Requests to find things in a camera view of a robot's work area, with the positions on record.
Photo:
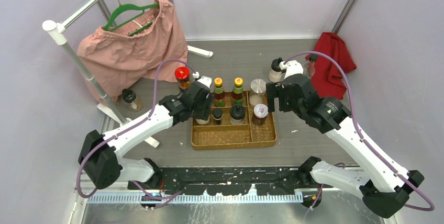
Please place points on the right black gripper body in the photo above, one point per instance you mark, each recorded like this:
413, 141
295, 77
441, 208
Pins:
290, 105

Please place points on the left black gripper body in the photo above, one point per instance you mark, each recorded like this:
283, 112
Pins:
201, 111

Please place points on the silver lid tall glass jar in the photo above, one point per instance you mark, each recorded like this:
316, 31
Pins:
257, 92

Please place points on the yellow cap sauce bottle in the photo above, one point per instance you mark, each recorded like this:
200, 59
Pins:
237, 92
219, 93

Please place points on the small black cap bottle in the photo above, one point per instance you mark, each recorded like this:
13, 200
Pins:
217, 116

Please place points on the pale yellow lid jar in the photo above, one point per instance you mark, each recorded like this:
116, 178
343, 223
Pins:
203, 121

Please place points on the white lid sauce jar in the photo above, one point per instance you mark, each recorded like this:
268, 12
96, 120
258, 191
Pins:
260, 113

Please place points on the clear vinegar bottle red label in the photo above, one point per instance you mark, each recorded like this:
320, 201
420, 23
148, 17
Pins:
309, 66

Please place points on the red lid sauce jar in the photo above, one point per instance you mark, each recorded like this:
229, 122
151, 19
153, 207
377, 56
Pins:
182, 75

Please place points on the black lid spice grinder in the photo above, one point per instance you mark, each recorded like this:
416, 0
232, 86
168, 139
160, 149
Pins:
237, 115

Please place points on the woven divided tray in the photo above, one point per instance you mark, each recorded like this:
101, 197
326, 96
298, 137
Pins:
213, 136

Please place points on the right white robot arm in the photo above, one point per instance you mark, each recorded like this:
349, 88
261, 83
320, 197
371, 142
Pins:
383, 184

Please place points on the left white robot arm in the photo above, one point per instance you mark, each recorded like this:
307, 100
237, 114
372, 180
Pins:
102, 154

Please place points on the dark lid small jar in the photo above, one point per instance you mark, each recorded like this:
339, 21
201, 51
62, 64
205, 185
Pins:
131, 99

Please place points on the pink skirt garment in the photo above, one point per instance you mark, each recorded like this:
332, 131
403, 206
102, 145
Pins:
152, 46

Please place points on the white garment rack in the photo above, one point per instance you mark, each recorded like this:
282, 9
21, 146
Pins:
122, 15

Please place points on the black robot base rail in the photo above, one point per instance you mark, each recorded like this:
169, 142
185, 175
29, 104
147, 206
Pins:
231, 182

